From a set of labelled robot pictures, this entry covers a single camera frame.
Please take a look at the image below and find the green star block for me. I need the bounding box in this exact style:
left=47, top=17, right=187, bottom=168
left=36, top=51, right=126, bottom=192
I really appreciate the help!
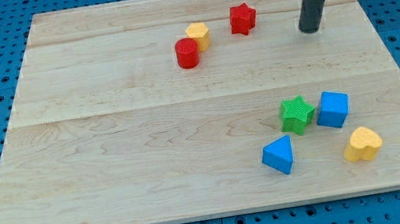
left=279, top=95, right=316, bottom=135

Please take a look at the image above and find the light wooden board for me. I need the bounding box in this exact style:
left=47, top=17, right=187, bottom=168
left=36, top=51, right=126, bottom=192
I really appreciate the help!
left=0, top=0, right=400, bottom=224

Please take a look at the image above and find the yellow heart block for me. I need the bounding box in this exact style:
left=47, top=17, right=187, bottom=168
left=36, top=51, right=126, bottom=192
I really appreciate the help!
left=343, top=127, right=383, bottom=162

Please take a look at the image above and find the red star block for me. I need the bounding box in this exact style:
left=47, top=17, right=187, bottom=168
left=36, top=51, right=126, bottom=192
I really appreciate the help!
left=229, top=3, right=257, bottom=36

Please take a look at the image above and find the yellow hexagon block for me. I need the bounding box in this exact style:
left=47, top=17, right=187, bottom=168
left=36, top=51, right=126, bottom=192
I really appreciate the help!
left=185, top=22, right=211, bottom=52

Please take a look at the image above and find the blue cube block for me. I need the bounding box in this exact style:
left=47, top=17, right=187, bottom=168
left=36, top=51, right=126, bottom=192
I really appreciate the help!
left=317, top=91, right=349, bottom=128

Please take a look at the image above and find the blue triangle block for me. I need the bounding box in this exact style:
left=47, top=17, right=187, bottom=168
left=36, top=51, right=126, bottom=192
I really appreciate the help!
left=262, top=135, right=294, bottom=174

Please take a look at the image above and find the red cylinder block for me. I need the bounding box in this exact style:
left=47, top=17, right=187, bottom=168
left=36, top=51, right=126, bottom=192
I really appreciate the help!
left=174, top=38, right=200, bottom=69

